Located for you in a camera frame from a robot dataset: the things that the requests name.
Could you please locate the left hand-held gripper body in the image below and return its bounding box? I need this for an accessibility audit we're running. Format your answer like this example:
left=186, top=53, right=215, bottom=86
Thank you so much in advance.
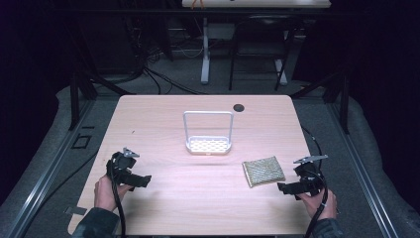
left=105, top=147, right=141, bottom=186

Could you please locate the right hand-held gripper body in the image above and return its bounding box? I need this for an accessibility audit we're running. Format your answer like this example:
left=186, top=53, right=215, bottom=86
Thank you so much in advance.
left=292, top=154, right=329, bottom=196

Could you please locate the gold mesh sponge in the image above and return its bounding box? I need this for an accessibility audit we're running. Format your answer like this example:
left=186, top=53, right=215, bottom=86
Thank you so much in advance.
left=241, top=155, right=286, bottom=188

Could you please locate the white sponge holder rack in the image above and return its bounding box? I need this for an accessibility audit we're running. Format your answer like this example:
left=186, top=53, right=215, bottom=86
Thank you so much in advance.
left=182, top=110, right=235, bottom=156

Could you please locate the person's right hand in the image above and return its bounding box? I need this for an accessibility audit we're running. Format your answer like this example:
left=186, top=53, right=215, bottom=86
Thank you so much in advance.
left=296, top=188, right=339, bottom=221

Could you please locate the person's left hand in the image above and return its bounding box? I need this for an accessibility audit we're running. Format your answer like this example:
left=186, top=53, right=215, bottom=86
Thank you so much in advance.
left=93, top=175, right=134, bottom=213

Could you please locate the grey tape strip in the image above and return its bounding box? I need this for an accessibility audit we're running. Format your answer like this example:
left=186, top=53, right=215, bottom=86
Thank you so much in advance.
left=63, top=205, right=88, bottom=216

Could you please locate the black chair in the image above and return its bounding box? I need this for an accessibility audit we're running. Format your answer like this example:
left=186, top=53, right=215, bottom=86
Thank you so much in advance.
left=228, top=13, right=295, bottom=92

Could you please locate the white desk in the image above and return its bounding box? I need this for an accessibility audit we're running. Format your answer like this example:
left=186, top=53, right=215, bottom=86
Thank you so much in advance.
left=180, top=0, right=332, bottom=85

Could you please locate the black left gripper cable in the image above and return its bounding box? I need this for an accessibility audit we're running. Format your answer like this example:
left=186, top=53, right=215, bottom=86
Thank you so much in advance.
left=108, top=155, right=128, bottom=238

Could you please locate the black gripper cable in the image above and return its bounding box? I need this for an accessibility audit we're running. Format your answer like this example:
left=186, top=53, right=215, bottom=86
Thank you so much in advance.
left=299, top=124, right=330, bottom=238
left=108, top=155, right=128, bottom=238

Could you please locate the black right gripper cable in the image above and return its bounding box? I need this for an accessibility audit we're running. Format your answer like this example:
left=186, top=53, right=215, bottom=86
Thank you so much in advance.
left=299, top=124, right=330, bottom=238

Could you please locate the aluminium floor rail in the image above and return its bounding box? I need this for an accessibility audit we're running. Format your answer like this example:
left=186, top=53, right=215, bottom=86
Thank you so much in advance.
left=326, top=98, right=401, bottom=238
left=2, top=98, right=97, bottom=238

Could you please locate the black metal frame stand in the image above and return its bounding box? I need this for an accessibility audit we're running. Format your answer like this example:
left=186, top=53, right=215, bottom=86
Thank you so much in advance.
left=289, top=65, right=352, bottom=135
left=62, top=19, right=137, bottom=132

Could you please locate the bundle of floor cables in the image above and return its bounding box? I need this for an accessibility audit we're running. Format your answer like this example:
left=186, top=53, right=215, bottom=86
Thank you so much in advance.
left=108, top=19, right=212, bottom=97

